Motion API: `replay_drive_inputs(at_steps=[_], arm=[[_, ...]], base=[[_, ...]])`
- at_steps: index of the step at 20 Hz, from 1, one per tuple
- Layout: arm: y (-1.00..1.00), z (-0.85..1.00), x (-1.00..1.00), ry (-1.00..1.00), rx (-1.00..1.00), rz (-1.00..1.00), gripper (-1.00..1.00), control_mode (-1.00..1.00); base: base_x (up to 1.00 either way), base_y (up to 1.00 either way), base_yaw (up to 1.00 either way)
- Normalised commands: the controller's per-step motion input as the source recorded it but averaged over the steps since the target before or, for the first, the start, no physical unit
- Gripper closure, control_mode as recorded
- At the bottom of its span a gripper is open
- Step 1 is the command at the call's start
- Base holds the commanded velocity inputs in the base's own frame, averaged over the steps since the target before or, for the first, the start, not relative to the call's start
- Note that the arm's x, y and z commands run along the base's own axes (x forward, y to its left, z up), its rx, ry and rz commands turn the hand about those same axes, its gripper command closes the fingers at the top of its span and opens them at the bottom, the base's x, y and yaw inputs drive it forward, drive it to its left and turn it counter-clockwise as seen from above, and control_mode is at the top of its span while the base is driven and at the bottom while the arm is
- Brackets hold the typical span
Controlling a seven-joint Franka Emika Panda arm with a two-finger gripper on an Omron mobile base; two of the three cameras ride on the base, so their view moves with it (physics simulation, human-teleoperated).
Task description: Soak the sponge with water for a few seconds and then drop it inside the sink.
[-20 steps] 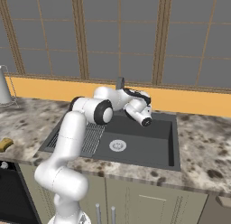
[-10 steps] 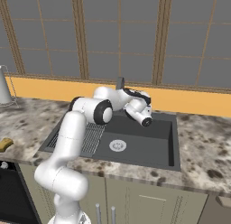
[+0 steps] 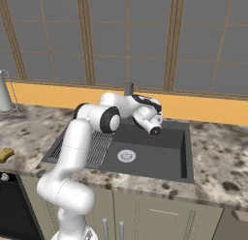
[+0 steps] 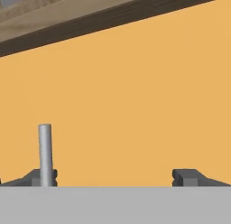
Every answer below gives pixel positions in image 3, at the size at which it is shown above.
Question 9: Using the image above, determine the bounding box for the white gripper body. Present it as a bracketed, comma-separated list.
[156, 110, 164, 125]

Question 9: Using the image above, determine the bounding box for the dark grey sink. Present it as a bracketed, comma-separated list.
[41, 115, 196, 185]

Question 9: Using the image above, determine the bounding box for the yellow olive sponge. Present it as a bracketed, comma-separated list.
[0, 147, 16, 164]

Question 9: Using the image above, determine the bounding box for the dark grey tap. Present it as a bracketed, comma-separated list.
[124, 82, 136, 97]

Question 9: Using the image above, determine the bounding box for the beige cupboard door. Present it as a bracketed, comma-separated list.
[111, 189, 225, 240]
[19, 174, 114, 240]

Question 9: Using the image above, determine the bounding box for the wooden framed window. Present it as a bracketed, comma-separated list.
[0, 0, 248, 97]

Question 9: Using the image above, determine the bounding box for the brown drawer front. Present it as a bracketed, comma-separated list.
[218, 207, 248, 240]

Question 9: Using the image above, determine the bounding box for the white tall jug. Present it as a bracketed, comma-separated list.
[0, 69, 15, 113]

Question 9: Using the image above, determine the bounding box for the silver cupboard handle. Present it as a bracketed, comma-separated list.
[102, 217, 109, 240]
[118, 221, 125, 240]

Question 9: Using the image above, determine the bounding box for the beige drawer handle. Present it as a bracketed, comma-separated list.
[232, 209, 248, 224]

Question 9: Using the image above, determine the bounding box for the thin wire stand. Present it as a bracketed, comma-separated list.
[5, 77, 21, 117]

